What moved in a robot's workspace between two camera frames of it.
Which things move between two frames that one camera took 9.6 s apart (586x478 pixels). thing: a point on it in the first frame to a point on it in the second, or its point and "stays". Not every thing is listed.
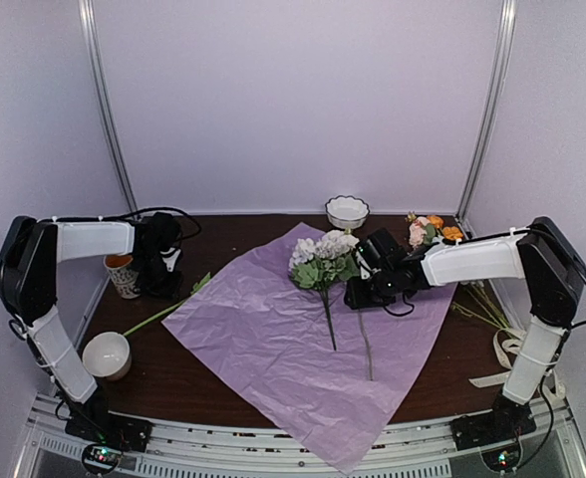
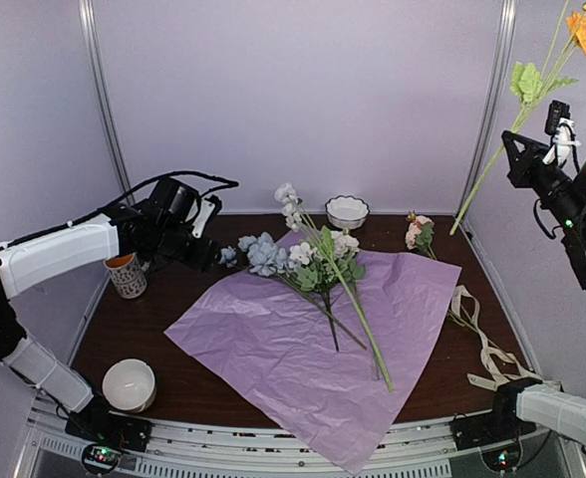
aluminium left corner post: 88,16 stays
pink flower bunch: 420,230 stays
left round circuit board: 101,458 stays
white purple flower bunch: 324,262 stays
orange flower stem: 484,305 to 528,111
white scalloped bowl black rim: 347,211 stays
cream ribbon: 513,343 to 502,364
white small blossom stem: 196,287 to 297,217
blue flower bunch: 366,339 to 260,255
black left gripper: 171,290 to 203,258
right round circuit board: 502,459 stays
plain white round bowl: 108,355 to 130,384
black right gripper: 360,300 to 521,164
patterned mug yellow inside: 124,274 stays
